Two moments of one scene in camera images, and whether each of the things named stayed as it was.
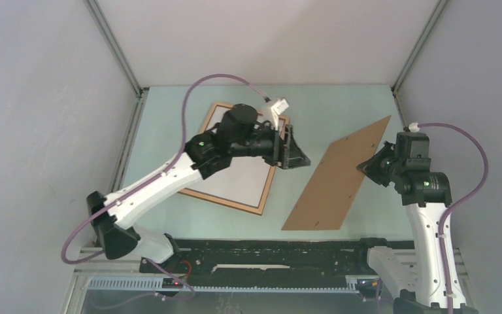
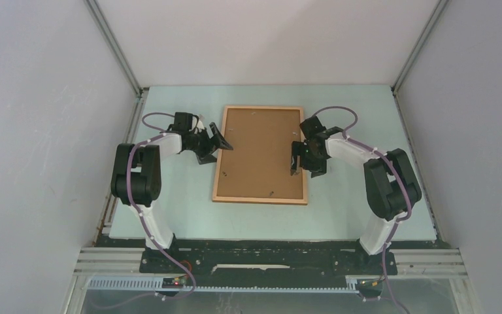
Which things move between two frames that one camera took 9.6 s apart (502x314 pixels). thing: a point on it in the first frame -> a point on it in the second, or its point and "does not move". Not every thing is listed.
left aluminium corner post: x=112 y=44 does not move
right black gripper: x=370 y=167 -> x=297 y=149
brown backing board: x=329 y=195 -> x=259 y=165
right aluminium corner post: x=417 y=46 does not move
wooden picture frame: x=220 y=202 -> x=257 y=169
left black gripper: x=292 y=156 -> x=209 y=157
